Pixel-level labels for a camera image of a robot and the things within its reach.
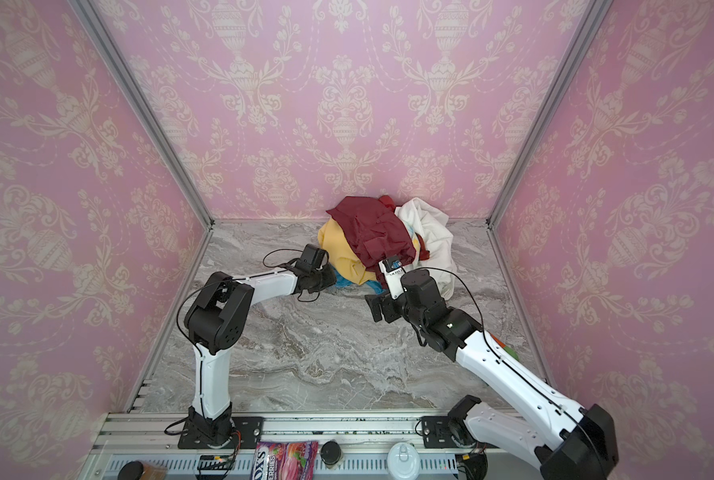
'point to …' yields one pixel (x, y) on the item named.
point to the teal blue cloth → (340, 282)
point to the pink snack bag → (294, 460)
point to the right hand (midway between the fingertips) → (383, 288)
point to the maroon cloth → (378, 233)
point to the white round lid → (403, 461)
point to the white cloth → (433, 243)
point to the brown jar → (141, 470)
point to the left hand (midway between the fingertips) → (337, 278)
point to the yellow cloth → (353, 269)
